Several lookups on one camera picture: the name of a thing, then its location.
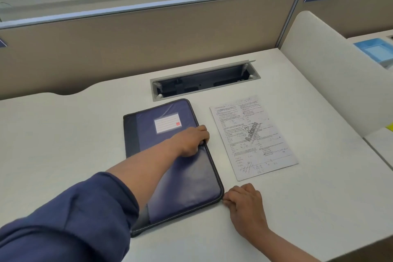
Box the light blue tray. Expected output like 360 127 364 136
353 38 393 68

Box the white side divider panel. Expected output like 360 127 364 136
280 11 393 138

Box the beige partition with sign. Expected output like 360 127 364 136
295 0 393 40

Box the person's left hand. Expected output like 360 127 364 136
170 125 210 158

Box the printed paper sheet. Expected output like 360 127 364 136
210 95 299 182

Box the navy blue zip folder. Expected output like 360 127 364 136
123 98 225 238

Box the grey desk cable box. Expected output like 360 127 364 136
150 60 261 103

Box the person's left forearm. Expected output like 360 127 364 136
0 132 184 262

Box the person's right forearm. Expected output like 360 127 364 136
246 227 323 262

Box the person's right hand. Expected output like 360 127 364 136
222 183 271 239

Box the long beige desk partition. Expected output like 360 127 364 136
0 0 300 101

